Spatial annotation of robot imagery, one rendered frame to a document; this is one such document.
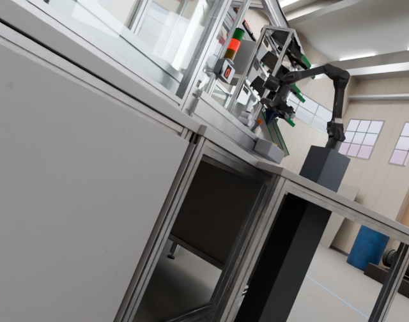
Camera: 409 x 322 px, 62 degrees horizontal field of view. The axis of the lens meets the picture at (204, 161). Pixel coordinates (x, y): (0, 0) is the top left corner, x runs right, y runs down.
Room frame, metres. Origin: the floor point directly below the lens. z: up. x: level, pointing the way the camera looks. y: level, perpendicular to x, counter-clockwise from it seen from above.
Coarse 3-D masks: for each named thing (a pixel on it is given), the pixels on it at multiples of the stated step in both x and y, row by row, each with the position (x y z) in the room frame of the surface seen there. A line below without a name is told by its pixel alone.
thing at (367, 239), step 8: (360, 232) 7.74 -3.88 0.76; (368, 232) 7.57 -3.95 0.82; (376, 232) 7.48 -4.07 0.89; (360, 240) 7.65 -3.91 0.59; (368, 240) 7.52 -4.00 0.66; (376, 240) 7.46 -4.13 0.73; (384, 240) 7.47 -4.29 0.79; (352, 248) 7.82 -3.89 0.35; (360, 248) 7.59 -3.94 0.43; (368, 248) 7.49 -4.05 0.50; (376, 248) 7.46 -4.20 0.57; (384, 248) 7.52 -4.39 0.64; (352, 256) 7.69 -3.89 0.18; (360, 256) 7.54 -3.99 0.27; (368, 256) 7.46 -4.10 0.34; (376, 256) 7.47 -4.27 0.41; (352, 264) 7.61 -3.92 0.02; (360, 264) 7.50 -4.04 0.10; (376, 264) 7.51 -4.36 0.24
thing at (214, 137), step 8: (200, 128) 0.96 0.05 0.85; (208, 128) 0.96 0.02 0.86; (208, 136) 0.97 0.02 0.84; (216, 136) 1.01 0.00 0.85; (216, 144) 1.06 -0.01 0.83; (224, 144) 1.07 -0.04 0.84; (232, 144) 1.11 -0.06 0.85; (232, 152) 1.13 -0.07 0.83; (240, 152) 1.18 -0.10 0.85; (248, 160) 1.27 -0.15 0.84; (256, 160) 1.33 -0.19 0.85; (256, 168) 1.41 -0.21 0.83
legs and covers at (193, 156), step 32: (192, 160) 0.96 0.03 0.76; (224, 160) 1.13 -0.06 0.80; (192, 192) 2.64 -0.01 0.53; (224, 192) 2.52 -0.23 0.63; (256, 192) 1.61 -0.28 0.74; (160, 224) 0.96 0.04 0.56; (192, 224) 2.58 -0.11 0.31; (224, 224) 2.47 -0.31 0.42; (224, 256) 2.42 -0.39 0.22; (128, 288) 0.96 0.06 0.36; (224, 288) 1.59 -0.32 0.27; (128, 320) 0.98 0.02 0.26; (160, 320) 1.24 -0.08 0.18; (192, 320) 1.41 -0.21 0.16
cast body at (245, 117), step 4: (244, 112) 1.71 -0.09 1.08; (248, 112) 1.71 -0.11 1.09; (240, 116) 1.72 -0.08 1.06; (244, 116) 1.71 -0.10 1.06; (248, 116) 1.70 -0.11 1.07; (240, 120) 1.71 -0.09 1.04; (244, 120) 1.70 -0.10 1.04; (248, 120) 1.70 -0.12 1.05; (244, 124) 1.71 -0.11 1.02; (248, 124) 1.70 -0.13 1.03
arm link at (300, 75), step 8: (328, 64) 1.64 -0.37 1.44; (288, 72) 1.63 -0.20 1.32; (296, 72) 1.63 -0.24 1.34; (304, 72) 1.64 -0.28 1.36; (312, 72) 1.64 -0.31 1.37; (320, 72) 1.65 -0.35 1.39; (328, 72) 1.69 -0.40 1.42; (336, 72) 1.63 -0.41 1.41; (344, 72) 1.63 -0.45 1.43; (296, 80) 1.63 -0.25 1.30
